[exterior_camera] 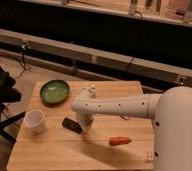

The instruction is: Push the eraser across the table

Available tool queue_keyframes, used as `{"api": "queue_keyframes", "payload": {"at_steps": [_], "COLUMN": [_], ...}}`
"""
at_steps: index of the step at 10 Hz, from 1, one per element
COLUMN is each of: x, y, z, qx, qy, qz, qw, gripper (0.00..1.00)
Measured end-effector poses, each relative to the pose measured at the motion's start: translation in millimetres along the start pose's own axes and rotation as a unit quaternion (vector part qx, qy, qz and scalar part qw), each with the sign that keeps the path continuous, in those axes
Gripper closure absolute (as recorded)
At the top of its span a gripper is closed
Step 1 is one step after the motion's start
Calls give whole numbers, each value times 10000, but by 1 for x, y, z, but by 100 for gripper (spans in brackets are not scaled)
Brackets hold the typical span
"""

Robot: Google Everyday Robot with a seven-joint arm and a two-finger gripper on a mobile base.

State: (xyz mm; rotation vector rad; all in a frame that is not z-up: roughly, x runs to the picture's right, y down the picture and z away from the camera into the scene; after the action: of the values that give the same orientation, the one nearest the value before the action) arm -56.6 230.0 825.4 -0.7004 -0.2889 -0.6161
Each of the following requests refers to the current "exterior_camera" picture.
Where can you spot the black eraser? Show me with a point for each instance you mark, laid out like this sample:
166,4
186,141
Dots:
71,125

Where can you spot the green bowl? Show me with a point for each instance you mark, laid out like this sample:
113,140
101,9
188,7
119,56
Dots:
54,92

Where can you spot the white paper cup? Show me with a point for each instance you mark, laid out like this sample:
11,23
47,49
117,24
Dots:
34,120

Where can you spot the long wall rail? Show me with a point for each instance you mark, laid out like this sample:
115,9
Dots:
146,68

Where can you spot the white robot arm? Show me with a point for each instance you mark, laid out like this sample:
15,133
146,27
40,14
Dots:
171,112

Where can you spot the black chair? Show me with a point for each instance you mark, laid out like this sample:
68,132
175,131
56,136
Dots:
0,100

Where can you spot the orange carrot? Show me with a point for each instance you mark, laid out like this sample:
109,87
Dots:
114,141

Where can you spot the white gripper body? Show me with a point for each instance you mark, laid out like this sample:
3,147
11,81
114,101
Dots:
85,121

